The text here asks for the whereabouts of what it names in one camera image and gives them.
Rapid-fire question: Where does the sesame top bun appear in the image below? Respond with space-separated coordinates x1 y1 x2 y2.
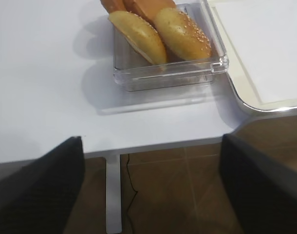
153 8 211 61

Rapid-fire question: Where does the black floor cable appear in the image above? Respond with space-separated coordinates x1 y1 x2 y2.
125 153 139 216

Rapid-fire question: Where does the clear plastic bun container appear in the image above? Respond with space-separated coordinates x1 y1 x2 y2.
113 0 229 92

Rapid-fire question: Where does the brown bun back left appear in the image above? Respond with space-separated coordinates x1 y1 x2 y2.
100 0 126 14

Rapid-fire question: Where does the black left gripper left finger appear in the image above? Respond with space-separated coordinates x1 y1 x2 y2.
0 136 85 234

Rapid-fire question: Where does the brown bun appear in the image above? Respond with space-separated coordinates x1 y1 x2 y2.
100 0 126 14
123 0 176 26

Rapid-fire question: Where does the white metal tray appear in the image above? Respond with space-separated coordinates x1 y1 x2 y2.
202 0 297 115

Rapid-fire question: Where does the bun half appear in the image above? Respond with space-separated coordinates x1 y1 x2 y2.
108 11 167 65

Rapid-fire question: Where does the brown bun back right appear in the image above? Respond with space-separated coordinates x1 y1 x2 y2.
123 0 176 26

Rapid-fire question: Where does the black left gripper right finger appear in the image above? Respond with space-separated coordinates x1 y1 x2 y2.
219 134 297 234

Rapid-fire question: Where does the white table leg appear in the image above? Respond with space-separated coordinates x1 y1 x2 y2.
106 155 122 234

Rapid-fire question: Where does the white paper tray liner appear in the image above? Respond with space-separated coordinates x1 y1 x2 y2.
216 0 297 103

